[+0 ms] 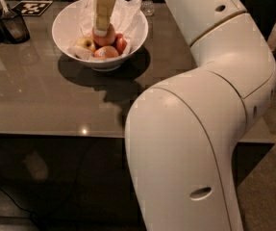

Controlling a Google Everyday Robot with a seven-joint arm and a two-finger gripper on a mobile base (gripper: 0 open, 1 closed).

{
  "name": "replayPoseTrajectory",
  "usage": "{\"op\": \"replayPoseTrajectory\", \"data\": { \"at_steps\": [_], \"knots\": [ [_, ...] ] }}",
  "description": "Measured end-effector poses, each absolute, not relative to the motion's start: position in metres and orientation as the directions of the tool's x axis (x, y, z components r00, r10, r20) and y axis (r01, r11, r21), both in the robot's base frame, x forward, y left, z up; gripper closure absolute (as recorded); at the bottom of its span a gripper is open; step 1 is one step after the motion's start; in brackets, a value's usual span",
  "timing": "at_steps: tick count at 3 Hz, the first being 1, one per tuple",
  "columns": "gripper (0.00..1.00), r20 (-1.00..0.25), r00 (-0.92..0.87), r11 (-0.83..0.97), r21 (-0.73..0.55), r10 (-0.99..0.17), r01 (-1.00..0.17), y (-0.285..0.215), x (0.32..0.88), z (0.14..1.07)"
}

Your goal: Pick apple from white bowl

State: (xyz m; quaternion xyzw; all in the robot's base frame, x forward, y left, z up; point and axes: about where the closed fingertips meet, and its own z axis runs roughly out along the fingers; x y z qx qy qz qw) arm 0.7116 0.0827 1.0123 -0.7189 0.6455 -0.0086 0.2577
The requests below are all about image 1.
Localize yellow green apple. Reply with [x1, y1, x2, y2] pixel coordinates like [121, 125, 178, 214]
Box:
[75, 37, 96, 52]

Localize white handled utensil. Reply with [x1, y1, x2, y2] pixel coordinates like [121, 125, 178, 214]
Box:
[0, 0, 16, 19]

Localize black utensil holder cup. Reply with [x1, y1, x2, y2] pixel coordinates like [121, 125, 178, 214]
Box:
[0, 10, 30, 44]

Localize white plastic bag liner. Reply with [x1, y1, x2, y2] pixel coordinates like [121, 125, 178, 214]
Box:
[67, 0, 141, 62]

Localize white ceramic bowl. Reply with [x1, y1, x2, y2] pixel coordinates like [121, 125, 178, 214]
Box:
[52, 0, 148, 71]

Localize large red apple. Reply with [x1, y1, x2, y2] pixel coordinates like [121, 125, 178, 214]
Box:
[91, 24, 115, 46]

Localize black cable on floor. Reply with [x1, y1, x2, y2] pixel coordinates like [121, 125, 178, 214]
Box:
[0, 173, 49, 231]

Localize small clear glass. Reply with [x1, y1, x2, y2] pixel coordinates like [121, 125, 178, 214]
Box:
[140, 0, 155, 16]

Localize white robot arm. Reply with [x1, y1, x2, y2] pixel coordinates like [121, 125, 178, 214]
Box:
[125, 0, 276, 231]

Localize black white marker tag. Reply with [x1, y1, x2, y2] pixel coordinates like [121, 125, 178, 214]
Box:
[13, 0, 52, 16]

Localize dark red apple right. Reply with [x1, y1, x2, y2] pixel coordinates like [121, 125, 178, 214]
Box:
[114, 34, 127, 55]

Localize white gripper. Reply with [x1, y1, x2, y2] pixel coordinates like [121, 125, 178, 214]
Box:
[93, 0, 116, 37]

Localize red apple with sticker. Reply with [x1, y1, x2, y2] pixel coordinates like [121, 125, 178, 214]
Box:
[94, 45, 119, 58]

